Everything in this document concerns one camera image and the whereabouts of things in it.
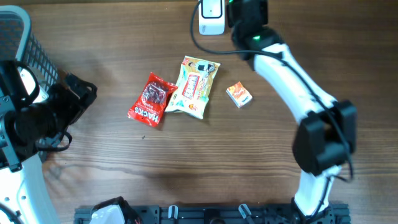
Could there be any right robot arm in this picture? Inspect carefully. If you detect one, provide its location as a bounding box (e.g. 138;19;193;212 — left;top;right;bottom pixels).
226;1;357;223

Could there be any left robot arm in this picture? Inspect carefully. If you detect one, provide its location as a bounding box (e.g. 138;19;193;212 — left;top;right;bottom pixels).
1;60;97;223

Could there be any small orange box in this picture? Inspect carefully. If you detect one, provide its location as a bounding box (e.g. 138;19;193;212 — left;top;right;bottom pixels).
226;82;252;108

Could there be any red Hacks candy bag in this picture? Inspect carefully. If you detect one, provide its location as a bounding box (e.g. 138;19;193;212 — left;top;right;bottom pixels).
127;73;177;127

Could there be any yellow snack bag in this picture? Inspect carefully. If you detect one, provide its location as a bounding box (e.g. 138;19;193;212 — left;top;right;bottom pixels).
165;56;221;119

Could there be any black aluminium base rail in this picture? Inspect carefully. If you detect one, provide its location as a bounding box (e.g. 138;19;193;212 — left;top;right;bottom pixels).
73;204;351;224

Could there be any white barcode scanner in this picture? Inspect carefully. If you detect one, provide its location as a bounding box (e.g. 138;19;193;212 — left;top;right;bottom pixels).
198;0;226;35

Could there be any dark grey mesh basket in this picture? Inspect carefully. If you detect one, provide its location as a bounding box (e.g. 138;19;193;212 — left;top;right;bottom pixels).
1;6;73;171

